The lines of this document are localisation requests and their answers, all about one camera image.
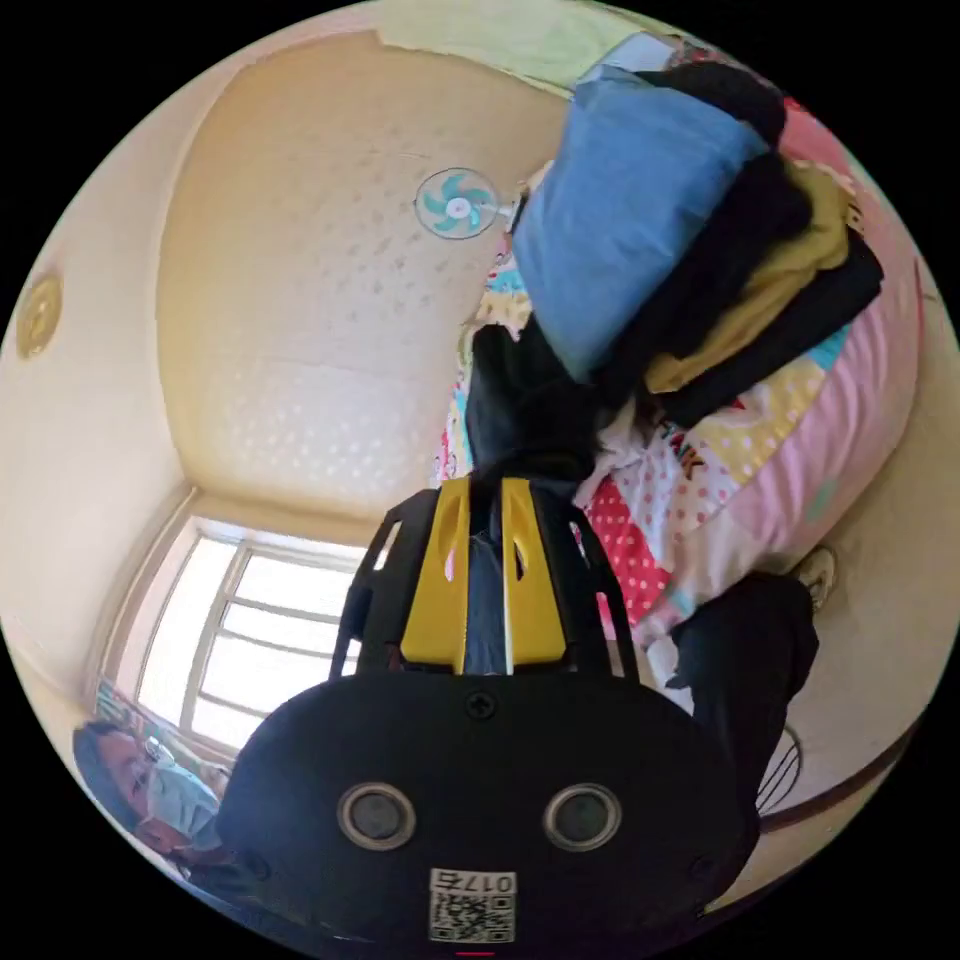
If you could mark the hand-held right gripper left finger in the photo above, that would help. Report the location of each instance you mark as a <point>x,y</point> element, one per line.
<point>439,600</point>

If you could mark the black long sleeve shirt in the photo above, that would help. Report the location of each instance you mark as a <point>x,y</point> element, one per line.
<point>525,405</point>

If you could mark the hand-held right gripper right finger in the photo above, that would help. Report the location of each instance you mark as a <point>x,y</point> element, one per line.
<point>534,607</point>

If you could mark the pile of clothes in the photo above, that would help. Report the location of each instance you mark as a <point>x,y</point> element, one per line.
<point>637,210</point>

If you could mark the person's body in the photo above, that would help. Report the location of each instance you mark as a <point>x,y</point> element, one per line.
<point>180,804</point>

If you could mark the bed with patchwork quilt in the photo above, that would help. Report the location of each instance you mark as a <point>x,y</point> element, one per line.
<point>855,405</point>

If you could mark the window with white frame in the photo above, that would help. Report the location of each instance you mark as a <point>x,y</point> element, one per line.
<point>247,622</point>

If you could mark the wall fan with teal blades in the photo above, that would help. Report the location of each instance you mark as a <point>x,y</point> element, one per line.
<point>454,203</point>

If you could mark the round golden ceiling lamp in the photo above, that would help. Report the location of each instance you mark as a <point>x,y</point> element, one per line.
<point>39,313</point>

